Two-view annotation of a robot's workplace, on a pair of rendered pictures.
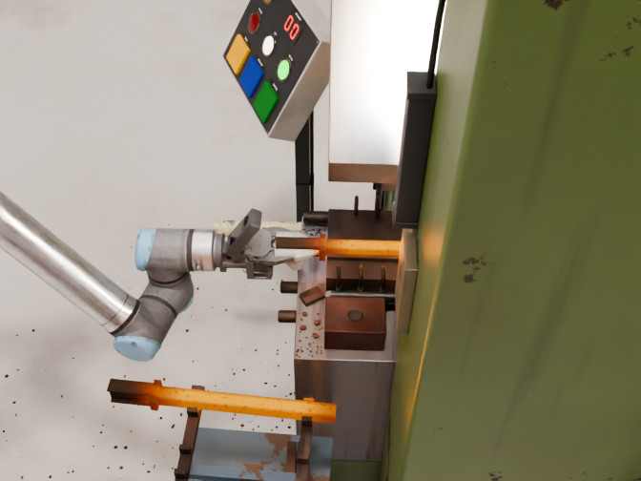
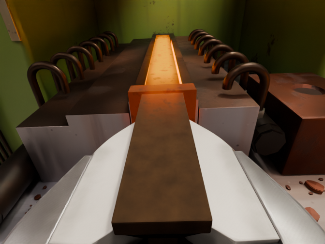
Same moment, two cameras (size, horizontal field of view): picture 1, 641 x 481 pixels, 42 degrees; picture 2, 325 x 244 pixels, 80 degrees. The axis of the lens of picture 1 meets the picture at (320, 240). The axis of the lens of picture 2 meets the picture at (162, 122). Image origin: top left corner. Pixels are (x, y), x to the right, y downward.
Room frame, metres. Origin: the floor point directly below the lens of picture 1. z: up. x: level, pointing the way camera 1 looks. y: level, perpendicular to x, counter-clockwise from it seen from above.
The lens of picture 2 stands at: (1.11, 0.12, 1.06)
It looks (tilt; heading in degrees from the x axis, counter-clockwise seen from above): 31 degrees down; 270
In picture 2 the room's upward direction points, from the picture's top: 3 degrees counter-clockwise
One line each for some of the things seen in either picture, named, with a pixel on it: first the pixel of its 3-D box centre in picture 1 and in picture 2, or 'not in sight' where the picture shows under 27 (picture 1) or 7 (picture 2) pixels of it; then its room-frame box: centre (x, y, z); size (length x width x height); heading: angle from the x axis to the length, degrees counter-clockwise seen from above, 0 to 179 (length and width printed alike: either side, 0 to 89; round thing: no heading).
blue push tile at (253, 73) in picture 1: (253, 77); not in sight; (1.65, 0.17, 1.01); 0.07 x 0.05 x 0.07; 24
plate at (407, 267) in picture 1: (405, 281); not in sight; (0.82, -0.14, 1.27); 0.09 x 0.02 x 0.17; 179
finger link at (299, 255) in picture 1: (296, 260); (199, 188); (1.09, 0.05, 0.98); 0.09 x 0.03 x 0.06; 86
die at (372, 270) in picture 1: (425, 253); (150, 74); (1.13, -0.22, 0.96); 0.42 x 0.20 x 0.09; 89
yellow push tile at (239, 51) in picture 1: (238, 54); not in sight; (1.74, 0.21, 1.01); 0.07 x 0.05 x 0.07; 24
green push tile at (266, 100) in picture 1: (267, 102); not in sight; (1.56, 0.13, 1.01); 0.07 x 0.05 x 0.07; 24
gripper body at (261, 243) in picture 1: (246, 253); not in sight; (1.11, 0.16, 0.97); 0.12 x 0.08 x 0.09; 89
